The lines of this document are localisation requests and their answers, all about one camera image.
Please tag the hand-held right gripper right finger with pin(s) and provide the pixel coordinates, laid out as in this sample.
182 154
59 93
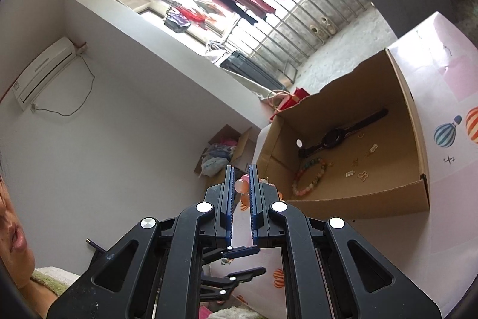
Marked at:
254 214

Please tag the large brown cardboard box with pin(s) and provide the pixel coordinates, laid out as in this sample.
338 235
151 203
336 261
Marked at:
373 199

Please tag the grey side table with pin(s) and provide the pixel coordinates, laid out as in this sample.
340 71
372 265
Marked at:
407 5

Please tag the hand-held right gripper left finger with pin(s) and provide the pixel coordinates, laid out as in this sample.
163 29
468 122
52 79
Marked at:
228 214

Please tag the thin black rod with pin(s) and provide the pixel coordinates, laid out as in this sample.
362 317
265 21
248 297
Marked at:
97 245

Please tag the bundle of clothes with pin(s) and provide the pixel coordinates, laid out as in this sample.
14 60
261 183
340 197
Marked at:
216 160

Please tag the white air conditioner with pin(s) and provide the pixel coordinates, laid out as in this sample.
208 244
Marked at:
41 74

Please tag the person's face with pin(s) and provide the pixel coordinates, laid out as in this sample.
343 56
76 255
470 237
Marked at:
13 229

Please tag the black metal rack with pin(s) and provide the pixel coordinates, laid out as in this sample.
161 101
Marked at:
254 68

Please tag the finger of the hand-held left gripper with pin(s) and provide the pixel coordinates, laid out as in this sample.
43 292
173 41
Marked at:
231 281
239 251

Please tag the white shoe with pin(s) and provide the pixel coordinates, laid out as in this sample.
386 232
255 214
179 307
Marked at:
329 24
318 31

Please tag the open cardboard box with flaps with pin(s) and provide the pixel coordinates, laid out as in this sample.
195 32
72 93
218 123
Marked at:
244 143

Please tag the green shaggy rug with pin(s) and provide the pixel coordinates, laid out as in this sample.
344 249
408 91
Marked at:
52 287

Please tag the black round wristwatch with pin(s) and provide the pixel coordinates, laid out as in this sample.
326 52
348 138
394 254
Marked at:
332 137

